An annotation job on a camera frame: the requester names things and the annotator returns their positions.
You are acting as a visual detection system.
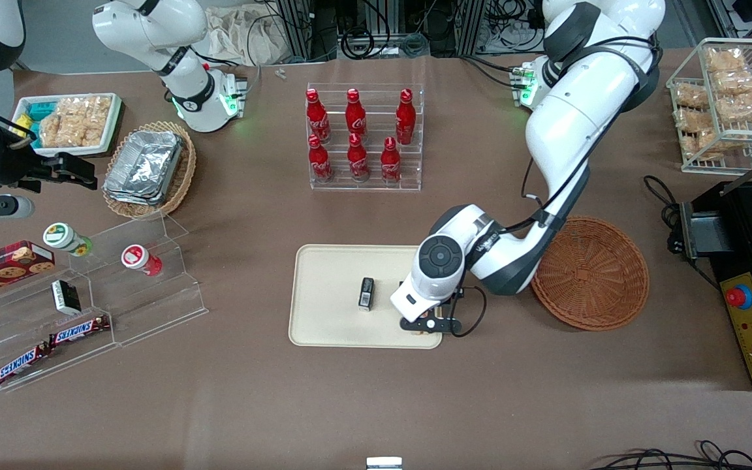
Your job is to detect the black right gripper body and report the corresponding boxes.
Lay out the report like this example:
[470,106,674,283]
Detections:
[0,142,61,195]

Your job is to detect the white rectangular snack tray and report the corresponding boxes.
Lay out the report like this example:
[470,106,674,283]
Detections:
[12,93,123,158]

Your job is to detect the cream plastic tray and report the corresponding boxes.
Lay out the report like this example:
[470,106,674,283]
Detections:
[288,244,443,350]

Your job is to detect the oval tan wicker basket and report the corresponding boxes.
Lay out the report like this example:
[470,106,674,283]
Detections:
[101,121,197,220]

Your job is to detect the round brown wicker basket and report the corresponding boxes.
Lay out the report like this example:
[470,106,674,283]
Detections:
[527,216,650,332]

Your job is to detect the clear rice cracker bag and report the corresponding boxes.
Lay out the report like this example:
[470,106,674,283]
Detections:
[73,96,113,148]
[37,98,80,149]

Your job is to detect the green lid drink bottle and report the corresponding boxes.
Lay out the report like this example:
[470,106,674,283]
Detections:
[42,222,93,257]

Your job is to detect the teal snack packet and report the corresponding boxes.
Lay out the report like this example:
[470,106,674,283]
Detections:
[23,101,58,123]

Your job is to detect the stacked aluminium foil trays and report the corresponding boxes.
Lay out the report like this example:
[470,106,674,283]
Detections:
[102,129,183,206]

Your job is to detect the red lid drink bottle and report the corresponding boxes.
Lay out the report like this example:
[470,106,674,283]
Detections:
[121,243,164,277]

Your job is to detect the red cookie box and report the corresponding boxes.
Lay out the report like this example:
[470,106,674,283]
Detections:
[0,240,56,305]

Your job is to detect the small black white box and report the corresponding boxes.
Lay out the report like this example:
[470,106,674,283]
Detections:
[51,279,82,316]

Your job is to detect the clear acrylic stepped shelf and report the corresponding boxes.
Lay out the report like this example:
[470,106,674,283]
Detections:
[0,211,210,394]

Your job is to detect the Snickers chocolate bar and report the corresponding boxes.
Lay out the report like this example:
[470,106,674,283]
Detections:
[47,315,112,347]
[0,342,52,386]

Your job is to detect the red cola bottle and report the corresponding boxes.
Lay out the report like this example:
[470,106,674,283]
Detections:
[395,89,417,146]
[307,134,335,184]
[345,88,369,142]
[347,133,371,183]
[380,137,403,185]
[305,88,332,145]

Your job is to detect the white crumpled cloth bag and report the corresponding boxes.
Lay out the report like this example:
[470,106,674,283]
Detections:
[204,5,294,67]

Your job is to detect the clear acrylic bottle rack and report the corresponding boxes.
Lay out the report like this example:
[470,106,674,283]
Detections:
[305,82,425,192]

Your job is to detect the clear fried snack bag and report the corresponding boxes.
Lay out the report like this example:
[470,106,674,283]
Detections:
[704,48,747,73]
[674,83,710,109]
[712,68,752,96]
[684,129,744,161]
[715,91,752,124]
[676,107,717,134]

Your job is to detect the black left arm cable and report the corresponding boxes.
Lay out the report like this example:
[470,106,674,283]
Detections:
[449,36,657,339]

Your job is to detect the black power cable with plug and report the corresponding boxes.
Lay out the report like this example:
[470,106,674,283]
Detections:
[643,174,685,256]

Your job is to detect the aluminium frame post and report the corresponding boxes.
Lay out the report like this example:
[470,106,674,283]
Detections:
[457,0,487,57]
[275,0,315,63]

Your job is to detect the coiled black cable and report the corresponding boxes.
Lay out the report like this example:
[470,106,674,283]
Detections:
[339,26,377,61]

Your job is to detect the white wire basket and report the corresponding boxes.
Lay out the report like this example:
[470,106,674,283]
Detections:
[666,37,752,175]

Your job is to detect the black floor cables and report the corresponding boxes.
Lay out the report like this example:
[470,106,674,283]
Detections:
[586,440,752,470]

